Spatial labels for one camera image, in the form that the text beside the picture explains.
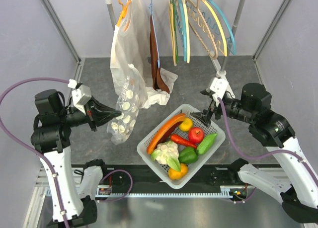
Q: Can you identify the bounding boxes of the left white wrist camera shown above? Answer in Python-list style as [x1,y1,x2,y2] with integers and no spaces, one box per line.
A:
[68,79,92,115]

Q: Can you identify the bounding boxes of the red apple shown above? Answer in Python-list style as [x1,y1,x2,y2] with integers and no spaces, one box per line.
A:
[188,127,205,144]

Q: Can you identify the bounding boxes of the white t-shirt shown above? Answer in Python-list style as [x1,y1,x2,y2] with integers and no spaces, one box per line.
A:
[110,0,178,109]

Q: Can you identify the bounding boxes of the white plastic basket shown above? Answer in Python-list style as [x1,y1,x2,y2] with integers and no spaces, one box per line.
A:
[137,103,226,190]

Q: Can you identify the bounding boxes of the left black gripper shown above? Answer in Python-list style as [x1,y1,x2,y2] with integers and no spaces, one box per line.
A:
[58,94,121,131]

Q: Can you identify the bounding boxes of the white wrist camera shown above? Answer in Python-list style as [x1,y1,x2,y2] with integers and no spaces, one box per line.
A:
[68,79,92,115]
[208,77,229,101]

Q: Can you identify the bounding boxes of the light blue hanger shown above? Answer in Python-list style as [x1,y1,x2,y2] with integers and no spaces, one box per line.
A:
[175,0,187,62]

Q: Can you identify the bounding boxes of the white cauliflower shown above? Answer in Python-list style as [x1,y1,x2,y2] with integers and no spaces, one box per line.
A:
[151,141,181,172]

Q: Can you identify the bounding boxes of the orange hanger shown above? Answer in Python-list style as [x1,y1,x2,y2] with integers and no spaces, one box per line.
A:
[116,0,131,27]

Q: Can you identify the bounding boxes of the green hanger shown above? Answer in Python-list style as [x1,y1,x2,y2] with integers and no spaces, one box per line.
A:
[171,0,179,64]

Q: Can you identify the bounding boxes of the brown cloth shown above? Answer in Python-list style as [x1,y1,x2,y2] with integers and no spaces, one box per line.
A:
[150,15,170,94]

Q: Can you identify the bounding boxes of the orange pumpkin slice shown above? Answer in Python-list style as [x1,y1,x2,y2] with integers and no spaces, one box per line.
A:
[147,113,186,154]

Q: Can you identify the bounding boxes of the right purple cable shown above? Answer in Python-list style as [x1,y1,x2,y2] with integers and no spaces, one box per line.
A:
[217,96,318,204]

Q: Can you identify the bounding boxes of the yellow plastic hanger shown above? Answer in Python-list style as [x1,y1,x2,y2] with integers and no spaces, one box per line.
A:
[191,0,228,57]

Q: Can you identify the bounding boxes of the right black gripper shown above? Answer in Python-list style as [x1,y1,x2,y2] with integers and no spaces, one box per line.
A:
[190,92,256,127]

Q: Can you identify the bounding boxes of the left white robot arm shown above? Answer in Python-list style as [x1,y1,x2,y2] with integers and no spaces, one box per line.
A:
[31,88,121,228]

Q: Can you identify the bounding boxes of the light green cucumber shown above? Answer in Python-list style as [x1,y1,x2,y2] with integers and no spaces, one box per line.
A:
[196,133,218,155]

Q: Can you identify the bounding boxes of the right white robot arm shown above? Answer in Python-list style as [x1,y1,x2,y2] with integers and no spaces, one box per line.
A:
[192,79,318,224]

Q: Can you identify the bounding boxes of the cream hanger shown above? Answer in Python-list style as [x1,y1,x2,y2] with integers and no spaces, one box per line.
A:
[168,1,177,66]

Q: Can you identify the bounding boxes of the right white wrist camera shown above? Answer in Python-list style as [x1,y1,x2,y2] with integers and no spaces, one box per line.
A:
[208,77,229,101]

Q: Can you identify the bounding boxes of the orange tangerine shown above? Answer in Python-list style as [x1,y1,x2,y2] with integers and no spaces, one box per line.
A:
[168,163,188,180]

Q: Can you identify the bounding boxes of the white slotted cable duct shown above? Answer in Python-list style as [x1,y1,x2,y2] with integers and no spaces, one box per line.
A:
[95,188,233,199]

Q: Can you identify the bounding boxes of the orange carrot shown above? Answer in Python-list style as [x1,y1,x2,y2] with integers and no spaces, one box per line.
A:
[170,134,197,149]

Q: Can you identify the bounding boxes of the purple cable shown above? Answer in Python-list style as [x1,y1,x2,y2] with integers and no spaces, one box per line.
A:
[217,96,318,204]
[0,77,133,228]

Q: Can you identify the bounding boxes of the clear dotted zip top bag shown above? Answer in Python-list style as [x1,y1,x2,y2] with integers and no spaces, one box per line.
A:
[107,64,148,145]

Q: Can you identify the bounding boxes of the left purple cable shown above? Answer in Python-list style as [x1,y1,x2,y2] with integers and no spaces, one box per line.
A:
[0,77,133,228]

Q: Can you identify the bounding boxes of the blue wire hanger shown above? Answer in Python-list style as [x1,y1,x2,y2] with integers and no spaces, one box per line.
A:
[149,0,160,67]

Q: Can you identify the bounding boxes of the teal plastic hanger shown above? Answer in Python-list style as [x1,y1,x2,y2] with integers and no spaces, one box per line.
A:
[198,0,237,56]

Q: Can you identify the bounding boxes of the green bell pepper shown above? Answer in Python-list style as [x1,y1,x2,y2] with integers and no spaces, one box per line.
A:
[178,147,198,164]

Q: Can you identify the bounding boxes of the yellow lemon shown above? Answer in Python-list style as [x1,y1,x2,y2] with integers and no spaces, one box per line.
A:
[179,117,193,132]

